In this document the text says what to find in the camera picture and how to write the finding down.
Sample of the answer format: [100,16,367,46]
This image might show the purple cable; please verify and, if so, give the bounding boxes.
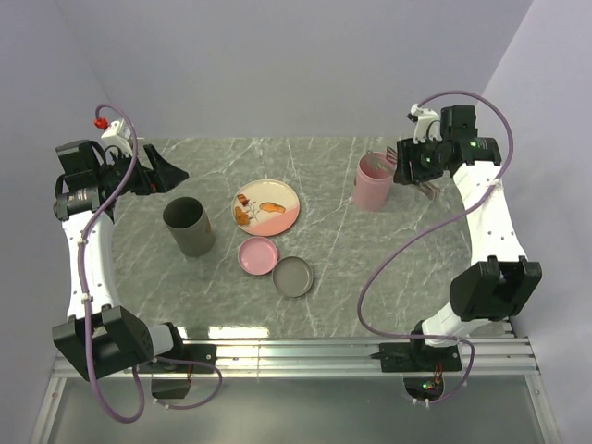
[81,105,223,423]
[356,90,513,407]

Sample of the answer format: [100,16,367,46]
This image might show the fried chicken piece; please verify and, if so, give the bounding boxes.
[234,206,253,226]

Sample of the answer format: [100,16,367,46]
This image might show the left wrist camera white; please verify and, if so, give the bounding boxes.
[94,117,132,153]

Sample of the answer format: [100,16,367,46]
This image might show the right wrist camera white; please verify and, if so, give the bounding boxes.
[407,104,440,144]

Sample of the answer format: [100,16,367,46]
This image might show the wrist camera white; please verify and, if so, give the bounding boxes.
[94,117,132,153]
[407,104,440,144]

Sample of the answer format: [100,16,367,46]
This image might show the pink and cream plate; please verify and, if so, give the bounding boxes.
[230,179,301,237]

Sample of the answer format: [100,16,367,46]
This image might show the pink cylindrical container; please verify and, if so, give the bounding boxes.
[351,152,396,212]

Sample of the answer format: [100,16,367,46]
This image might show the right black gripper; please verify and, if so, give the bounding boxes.
[391,134,447,186]

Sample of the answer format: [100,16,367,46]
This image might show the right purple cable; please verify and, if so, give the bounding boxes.
[356,90,513,407]

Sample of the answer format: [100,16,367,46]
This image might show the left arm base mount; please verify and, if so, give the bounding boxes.
[138,344,217,401]

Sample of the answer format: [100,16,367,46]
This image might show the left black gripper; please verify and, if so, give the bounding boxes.
[96,143,188,197]

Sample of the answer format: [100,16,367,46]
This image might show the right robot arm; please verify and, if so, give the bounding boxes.
[394,105,542,370]

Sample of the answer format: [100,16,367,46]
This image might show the grey round lid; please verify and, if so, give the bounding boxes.
[272,256,314,298]

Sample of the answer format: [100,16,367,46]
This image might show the pink round lid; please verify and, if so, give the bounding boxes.
[238,237,278,276]

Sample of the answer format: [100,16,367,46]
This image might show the metal tongs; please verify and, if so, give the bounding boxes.
[364,146,440,201]

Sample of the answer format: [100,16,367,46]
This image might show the grey cylindrical container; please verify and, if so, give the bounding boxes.
[163,197,216,258]

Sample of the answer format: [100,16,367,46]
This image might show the red braised meat piece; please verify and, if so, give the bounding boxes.
[237,194,249,206]

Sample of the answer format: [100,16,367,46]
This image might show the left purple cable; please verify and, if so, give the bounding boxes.
[81,105,223,423]

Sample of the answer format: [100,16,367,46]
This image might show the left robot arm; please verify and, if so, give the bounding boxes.
[52,140,189,379]

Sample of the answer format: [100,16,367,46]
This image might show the salmon slice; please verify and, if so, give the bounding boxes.
[259,202,286,214]

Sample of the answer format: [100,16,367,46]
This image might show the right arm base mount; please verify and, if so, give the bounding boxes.
[370,339,463,403]

